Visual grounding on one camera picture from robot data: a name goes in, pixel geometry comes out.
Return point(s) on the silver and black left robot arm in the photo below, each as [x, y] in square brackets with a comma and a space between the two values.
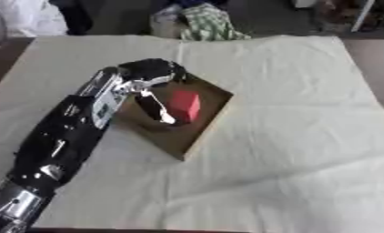
[62, 136]

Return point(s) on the green and white checked cloth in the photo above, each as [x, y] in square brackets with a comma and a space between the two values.
[210, 22]

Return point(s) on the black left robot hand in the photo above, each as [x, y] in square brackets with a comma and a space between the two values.
[150, 69]

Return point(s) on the tan cardboard box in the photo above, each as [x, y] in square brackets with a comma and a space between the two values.
[195, 121]

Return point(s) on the red block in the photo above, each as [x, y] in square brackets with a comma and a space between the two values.
[185, 106]

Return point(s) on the white cloth bundle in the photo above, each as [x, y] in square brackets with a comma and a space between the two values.
[22, 18]

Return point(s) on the white chair leg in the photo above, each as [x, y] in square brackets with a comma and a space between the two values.
[363, 15]

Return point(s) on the white bag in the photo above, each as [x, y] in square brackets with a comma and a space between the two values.
[166, 22]

